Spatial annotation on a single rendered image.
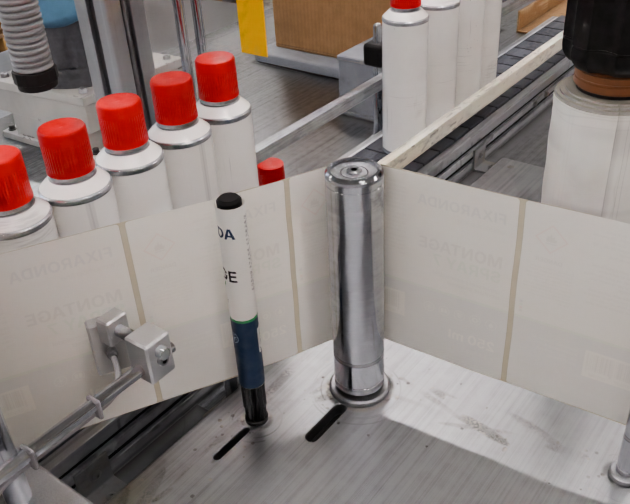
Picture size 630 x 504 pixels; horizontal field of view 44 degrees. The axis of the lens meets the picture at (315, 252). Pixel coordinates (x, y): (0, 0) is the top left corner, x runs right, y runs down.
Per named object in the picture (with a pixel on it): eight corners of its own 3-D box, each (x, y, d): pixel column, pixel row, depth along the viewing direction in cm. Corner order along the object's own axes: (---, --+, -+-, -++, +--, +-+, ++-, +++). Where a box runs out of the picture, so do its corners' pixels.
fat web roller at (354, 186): (368, 417, 57) (363, 192, 47) (318, 393, 59) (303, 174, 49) (400, 381, 60) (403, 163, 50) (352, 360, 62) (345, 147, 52)
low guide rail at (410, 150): (118, 381, 59) (113, 362, 58) (108, 376, 60) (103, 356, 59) (611, 12, 129) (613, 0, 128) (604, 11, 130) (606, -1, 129)
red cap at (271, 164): (288, 180, 99) (287, 157, 97) (281, 193, 96) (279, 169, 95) (263, 178, 100) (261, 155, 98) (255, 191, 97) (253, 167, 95)
